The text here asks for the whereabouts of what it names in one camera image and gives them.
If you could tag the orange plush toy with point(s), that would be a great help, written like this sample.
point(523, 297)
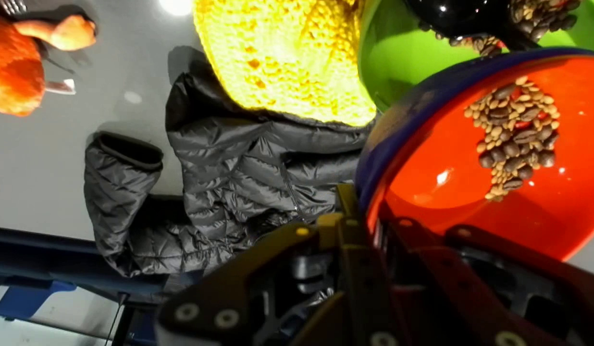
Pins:
point(14, 70)

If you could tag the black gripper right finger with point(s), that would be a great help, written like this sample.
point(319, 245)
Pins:
point(475, 289)

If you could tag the black puffer jacket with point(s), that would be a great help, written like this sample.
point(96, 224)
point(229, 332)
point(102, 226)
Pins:
point(245, 174)

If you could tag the orange bowl blue outside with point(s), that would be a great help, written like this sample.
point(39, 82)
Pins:
point(450, 186)

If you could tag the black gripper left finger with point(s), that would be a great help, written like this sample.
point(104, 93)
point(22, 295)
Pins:
point(264, 282)

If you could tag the green plastic bowl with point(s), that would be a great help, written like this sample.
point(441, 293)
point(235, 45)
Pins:
point(404, 59)

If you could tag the roasted coffee beans pile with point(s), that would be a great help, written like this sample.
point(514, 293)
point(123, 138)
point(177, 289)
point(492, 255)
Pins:
point(517, 136)
point(539, 16)

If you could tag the black spoon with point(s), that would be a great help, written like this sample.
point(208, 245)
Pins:
point(456, 16)

